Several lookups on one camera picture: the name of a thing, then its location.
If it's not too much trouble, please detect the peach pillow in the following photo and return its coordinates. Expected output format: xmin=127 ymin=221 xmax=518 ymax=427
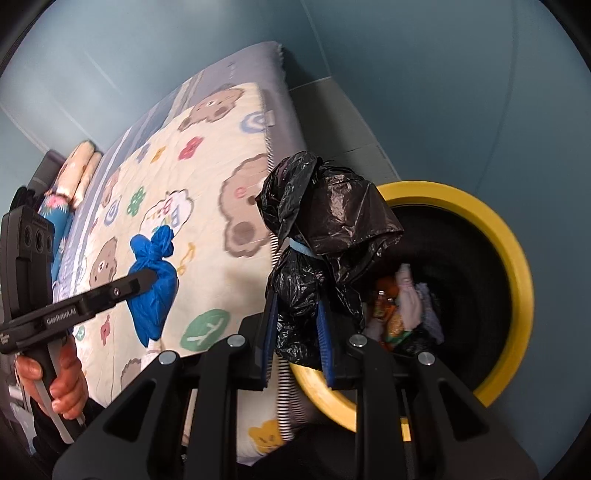
xmin=74 ymin=151 xmax=103 ymax=206
xmin=60 ymin=140 xmax=95 ymax=195

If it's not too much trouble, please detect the blue floral pillow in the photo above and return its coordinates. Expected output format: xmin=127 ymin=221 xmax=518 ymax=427
xmin=37 ymin=191 xmax=75 ymax=282

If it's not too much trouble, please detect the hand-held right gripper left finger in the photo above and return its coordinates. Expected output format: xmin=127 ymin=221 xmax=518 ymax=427
xmin=53 ymin=291 xmax=282 ymax=480

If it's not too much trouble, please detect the blue plastic bag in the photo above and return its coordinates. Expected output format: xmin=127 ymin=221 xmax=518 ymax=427
xmin=127 ymin=226 xmax=180 ymax=344

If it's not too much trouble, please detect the bear printed blanket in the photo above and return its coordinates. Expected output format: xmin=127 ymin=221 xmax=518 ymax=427
xmin=51 ymin=82 xmax=310 ymax=464

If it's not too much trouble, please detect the grey bed frame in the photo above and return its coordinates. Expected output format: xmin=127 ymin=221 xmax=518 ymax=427
xmin=288 ymin=76 xmax=402 ymax=185

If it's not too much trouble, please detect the yellow-rimmed black bin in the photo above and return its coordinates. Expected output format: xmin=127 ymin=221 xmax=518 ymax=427
xmin=288 ymin=181 xmax=535 ymax=444

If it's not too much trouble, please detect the grey headboard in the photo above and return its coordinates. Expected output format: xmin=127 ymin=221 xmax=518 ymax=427
xmin=28 ymin=150 xmax=68 ymax=195

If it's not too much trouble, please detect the person's left hand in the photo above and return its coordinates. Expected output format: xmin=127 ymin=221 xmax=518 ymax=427
xmin=14 ymin=337 xmax=89 ymax=421

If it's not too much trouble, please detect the black cloth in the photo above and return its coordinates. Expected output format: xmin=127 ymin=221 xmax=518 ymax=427
xmin=10 ymin=185 xmax=38 ymax=214

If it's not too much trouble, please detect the large black plastic bag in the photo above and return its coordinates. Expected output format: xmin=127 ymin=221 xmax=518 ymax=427
xmin=255 ymin=150 xmax=406 ymax=372

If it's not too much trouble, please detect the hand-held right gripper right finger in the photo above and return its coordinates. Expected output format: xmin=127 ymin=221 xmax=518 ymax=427
xmin=316 ymin=298 xmax=541 ymax=480

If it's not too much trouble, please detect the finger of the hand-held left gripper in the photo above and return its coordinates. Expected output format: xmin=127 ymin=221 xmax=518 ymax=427
xmin=84 ymin=269 xmax=160 ymax=315

